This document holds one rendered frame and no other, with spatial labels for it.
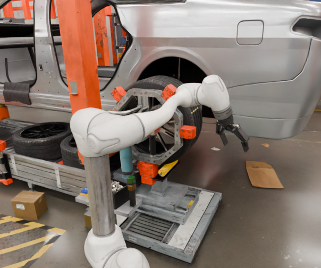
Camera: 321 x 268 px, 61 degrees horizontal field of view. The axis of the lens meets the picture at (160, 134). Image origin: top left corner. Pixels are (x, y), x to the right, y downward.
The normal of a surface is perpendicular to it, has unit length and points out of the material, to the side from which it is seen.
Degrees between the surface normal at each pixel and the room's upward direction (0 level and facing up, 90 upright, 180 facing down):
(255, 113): 90
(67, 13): 90
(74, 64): 90
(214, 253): 0
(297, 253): 0
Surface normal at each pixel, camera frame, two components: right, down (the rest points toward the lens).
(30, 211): -0.19, 0.35
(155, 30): -0.44, 0.33
